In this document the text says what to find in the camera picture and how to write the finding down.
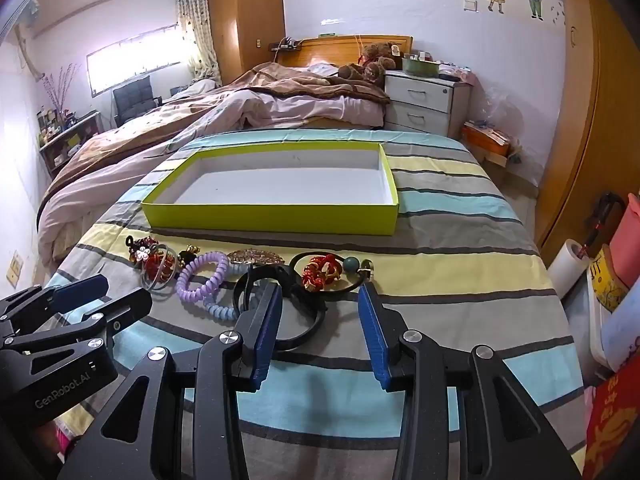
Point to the white nightstand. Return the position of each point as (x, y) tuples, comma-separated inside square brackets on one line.
[(425, 95)]

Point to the yellow box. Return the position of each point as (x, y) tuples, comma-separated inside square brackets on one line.
[(607, 285)]

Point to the green cardboard box tray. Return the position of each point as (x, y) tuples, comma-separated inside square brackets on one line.
[(280, 180)]

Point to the window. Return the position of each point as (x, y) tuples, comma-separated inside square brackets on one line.
[(130, 55)]

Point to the wide wooden wardrobe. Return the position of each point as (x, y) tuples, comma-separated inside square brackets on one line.
[(600, 135)]

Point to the black chair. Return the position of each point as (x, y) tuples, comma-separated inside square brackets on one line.
[(132, 97)]

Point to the tall wooden wardrobe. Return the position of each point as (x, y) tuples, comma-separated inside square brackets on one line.
[(250, 20)]

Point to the floral curtain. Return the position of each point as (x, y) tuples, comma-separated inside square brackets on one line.
[(197, 25)]

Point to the black wristband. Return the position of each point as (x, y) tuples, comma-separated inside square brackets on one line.
[(272, 272)]

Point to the clear plastic bag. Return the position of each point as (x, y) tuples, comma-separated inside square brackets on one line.
[(505, 102)]

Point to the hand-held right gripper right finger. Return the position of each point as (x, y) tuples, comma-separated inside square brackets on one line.
[(372, 330)]

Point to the small gold hair clip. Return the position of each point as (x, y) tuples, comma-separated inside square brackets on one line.
[(189, 254)]

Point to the power strip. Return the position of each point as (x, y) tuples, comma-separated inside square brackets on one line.
[(285, 45)]

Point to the white paper roll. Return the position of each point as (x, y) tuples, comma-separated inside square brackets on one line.
[(567, 270)]

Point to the wooden headboard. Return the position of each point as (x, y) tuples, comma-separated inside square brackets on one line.
[(330, 50)]

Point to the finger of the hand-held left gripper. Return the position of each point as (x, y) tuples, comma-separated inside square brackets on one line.
[(80, 290), (125, 307)]

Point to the orange box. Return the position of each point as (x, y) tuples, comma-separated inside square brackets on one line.
[(482, 140)]

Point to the brown teddy bear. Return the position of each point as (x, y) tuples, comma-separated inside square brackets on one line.
[(380, 52)]

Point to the green pot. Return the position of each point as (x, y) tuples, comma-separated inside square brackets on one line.
[(420, 66)]

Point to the cluttered wooden shelf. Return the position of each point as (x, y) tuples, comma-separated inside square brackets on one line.
[(70, 140)]

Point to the covered wall air conditioner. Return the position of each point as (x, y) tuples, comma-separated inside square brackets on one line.
[(31, 12)]

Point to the brown and pink duvet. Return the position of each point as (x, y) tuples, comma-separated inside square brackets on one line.
[(280, 110)]

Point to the pink bag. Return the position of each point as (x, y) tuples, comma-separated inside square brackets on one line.
[(627, 230)]

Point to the red bag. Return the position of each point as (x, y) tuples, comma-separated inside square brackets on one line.
[(612, 425)]

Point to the gold rhinestone hair clip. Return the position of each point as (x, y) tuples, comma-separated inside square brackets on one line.
[(260, 258)]

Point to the dried branch decoration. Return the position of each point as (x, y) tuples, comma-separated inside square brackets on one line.
[(60, 90)]

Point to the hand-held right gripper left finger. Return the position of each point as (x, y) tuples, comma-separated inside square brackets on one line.
[(265, 330)]

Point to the striped bedsheet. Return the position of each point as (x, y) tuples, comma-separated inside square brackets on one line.
[(450, 270)]

